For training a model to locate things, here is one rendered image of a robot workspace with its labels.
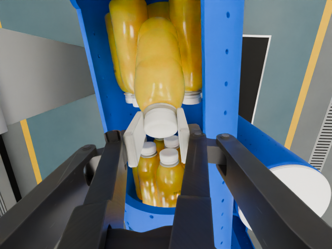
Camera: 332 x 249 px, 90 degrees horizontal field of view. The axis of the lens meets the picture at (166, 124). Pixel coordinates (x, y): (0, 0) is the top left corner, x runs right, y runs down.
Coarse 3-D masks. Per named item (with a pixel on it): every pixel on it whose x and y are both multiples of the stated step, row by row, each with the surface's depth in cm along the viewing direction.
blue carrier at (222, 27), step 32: (96, 0) 34; (160, 0) 41; (224, 0) 20; (96, 32) 34; (224, 32) 21; (96, 64) 34; (224, 64) 22; (96, 96) 34; (224, 96) 24; (224, 128) 26; (128, 192) 47; (224, 192) 30; (128, 224) 33; (160, 224) 29; (224, 224) 33
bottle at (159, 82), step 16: (144, 32) 24; (160, 32) 23; (176, 32) 26; (144, 48) 22; (160, 48) 21; (176, 48) 23; (144, 64) 20; (160, 64) 20; (176, 64) 21; (144, 80) 19; (160, 80) 19; (176, 80) 19; (144, 96) 19; (160, 96) 18; (176, 96) 19; (144, 112) 19; (176, 112) 19
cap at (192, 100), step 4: (184, 96) 33; (188, 96) 32; (192, 96) 32; (196, 96) 32; (200, 96) 33; (184, 100) 33; (188, 100) 33; (192, 100) 32; (196, 100) 33; (200, 100) 33; (188, 104) 33; (192, 104) 33
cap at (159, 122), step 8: (152, 112) 18; (160, 112) 18; (168, 112) 18; (144, 120) 19; (152, 120) 17; (160, 120) 17; (168, 120) 17; (176, 120) 19; (144, 128) 18; (152, 128) 18; (160, 128) 18; (168, 128) 18; (176, 128) 18; (152, 136) 20; (160, 136) 20; (168, 136) 20
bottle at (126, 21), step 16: (112, 0) 27; (128, 0) 27; (144, 0) 28; (112, 16) 28; (128, 16) 27; (144, 16) 29; (128, 32) 28; (128, 48) 29; (128, 64) 30; (128, 80) 31
